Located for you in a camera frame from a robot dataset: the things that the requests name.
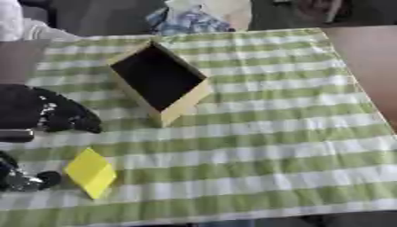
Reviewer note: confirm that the blue white patterned bag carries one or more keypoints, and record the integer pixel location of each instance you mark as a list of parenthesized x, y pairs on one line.
[(188, 23)]

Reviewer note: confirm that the yellow rectangular block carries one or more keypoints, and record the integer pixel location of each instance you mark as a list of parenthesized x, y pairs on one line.
[(90, 173)]

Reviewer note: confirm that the tan cardboard box black inside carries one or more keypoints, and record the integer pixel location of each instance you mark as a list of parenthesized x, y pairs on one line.
[(155, 76)]

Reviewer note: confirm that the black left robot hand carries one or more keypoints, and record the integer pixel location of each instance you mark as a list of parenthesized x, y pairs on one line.
[(62, 113)]

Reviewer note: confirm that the person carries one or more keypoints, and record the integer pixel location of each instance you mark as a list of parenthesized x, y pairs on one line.
[(18, 28)]

